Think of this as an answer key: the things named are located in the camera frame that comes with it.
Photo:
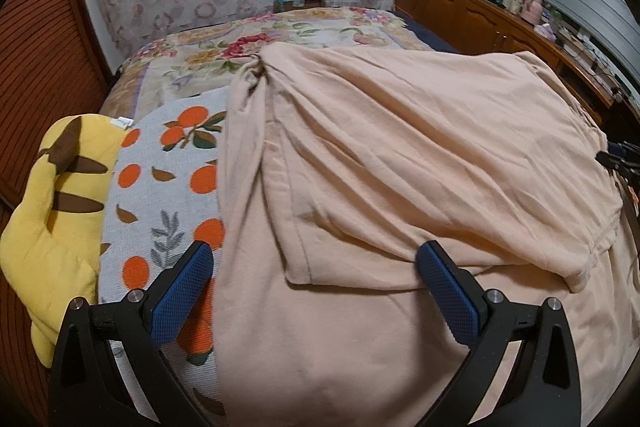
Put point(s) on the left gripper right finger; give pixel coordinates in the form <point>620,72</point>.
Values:
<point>543,387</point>

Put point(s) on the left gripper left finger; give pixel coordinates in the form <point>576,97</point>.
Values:
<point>86,387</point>

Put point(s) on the beige t-shirt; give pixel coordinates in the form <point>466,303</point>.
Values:
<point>336,165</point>

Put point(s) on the yellow plush toy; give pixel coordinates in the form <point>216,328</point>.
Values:
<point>51,248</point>

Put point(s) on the orange print grey blanket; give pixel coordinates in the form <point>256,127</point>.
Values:
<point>162,198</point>

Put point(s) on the brown louvered wardrobe door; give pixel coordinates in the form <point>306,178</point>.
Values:
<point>51,66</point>

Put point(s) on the floral bed quilt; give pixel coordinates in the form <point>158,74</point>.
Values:
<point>194,61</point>

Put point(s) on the dark navy bed sheet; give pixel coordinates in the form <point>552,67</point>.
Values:
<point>426,36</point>

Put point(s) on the long wooden cabinet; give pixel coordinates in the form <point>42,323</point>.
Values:
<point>477,26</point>

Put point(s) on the pink kettle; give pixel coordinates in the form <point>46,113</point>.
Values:
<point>531,11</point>

